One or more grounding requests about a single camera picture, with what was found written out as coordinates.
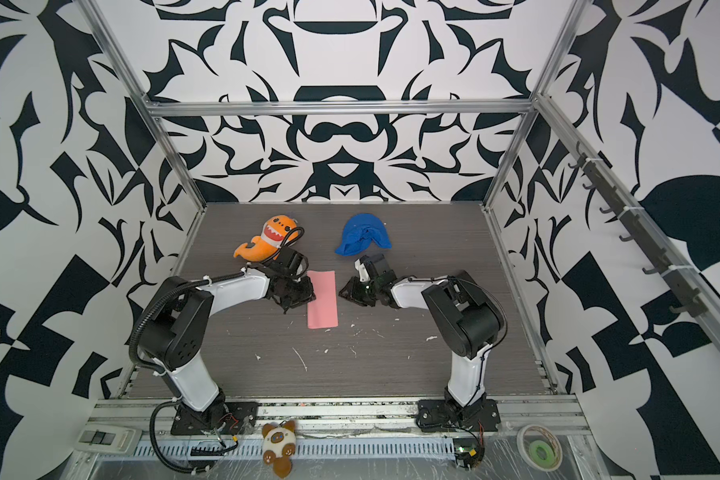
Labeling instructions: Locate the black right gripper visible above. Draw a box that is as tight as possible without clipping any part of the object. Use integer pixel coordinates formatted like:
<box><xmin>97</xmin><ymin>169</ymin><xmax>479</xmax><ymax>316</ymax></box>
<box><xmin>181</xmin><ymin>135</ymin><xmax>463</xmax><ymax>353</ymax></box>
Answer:
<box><xmin>338</xmin><ymin>276</ymin><xmax>384</xmax><ymax>306</ymax></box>

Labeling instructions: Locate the pink paper sheet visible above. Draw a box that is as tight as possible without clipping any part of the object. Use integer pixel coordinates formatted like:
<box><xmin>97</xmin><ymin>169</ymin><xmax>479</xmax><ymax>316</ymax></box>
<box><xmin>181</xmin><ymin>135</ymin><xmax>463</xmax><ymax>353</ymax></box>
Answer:
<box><xmin>307</xmin><ymin>271</ymin><xmax>338</xmax><ymax>330</ymax></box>

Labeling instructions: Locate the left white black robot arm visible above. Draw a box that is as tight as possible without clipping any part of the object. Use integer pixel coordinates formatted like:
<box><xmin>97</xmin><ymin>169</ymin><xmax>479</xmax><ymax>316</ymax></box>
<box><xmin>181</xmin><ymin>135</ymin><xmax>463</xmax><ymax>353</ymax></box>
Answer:
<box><xmin>128</xmin><ymin>247</ymin><xmax>316</xmax><ymax>436</ymax></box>

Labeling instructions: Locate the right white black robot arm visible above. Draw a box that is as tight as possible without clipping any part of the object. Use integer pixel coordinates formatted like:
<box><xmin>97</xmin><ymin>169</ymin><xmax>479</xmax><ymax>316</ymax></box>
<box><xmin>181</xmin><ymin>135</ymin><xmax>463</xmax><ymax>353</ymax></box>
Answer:
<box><xmin>339</xmin><ymin>254</ymin><xmax>508</xmax><ymax>434</ymax></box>

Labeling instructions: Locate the orange shark plush toy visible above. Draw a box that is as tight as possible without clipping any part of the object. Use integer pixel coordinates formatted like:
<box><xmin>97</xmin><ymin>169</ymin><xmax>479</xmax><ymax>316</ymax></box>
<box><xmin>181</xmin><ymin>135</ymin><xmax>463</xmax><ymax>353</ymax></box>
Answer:
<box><xmin>233</xmin><ymin>215</ymin><xmax>298</xmax><ymax>262</ymax></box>

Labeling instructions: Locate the blue cloth cap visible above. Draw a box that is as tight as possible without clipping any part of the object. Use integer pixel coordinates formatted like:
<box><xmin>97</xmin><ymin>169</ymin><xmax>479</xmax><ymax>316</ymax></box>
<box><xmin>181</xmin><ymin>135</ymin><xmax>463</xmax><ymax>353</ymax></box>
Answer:
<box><xmin>335</xmin><ymin>213</ymin><xmax>392</xmax><ymax>257</ymax></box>

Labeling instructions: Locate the brown white plush toy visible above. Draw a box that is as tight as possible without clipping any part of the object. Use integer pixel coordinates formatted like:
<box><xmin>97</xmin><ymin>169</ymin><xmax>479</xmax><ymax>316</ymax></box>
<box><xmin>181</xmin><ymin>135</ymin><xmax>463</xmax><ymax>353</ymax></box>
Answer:
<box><xmin>262</xmin><ymin>419</ymin><xmax>297</xmax><ymax>479</ymax></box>

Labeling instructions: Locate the small electronics board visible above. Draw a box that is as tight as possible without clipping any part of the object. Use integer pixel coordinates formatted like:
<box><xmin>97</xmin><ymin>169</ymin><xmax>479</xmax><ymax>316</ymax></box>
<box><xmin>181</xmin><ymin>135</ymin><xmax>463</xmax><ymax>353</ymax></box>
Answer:
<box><xmin>453</xmin><ymin>437</ymin><xmax>485</xmax><ymax>470</ymax></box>

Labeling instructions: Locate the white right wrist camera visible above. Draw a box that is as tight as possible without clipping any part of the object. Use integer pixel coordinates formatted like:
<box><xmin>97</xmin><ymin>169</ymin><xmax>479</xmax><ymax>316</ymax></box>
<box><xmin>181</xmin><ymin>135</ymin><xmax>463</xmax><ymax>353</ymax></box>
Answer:
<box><xmin>354</xmin><ymin>259</ymin><xmax>370</xmax><ymax>283</ymax></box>

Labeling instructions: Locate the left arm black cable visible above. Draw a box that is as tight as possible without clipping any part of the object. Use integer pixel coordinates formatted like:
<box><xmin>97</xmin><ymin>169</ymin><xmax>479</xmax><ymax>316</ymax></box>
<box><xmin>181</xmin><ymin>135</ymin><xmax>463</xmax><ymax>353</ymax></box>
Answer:
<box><xmin>148</xmin><ymin>398</ymin><xmax>241</xmax><ymax>476</ymax></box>

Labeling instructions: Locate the white switch box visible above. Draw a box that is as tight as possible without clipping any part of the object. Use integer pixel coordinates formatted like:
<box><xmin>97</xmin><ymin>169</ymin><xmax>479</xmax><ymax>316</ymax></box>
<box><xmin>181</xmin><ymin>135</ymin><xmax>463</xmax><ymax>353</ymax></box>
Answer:
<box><xmin>75</xmin><ymin>423</ymin><xmax>142</xmax><ymax>456</ymax></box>

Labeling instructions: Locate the black hook rail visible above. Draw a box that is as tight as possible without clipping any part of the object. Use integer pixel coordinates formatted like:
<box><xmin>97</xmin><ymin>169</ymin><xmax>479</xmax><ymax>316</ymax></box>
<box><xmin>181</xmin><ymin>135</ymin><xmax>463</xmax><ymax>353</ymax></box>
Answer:
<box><xmin>569</xmin><ymin>144</ymin><xmax>709</xmax><ymax>318</ymax></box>

